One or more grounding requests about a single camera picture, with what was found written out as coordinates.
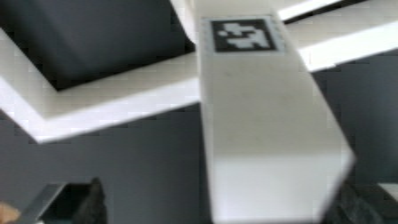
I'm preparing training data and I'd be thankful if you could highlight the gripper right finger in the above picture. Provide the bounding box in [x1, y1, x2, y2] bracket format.
[325, 183, 398, 224]

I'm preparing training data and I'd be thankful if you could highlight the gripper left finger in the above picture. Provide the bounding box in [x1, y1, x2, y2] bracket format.
[16, 178, 109, 224]

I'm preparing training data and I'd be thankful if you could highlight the white desk leg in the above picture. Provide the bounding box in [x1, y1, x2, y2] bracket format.
[197, 15, 354, 224]

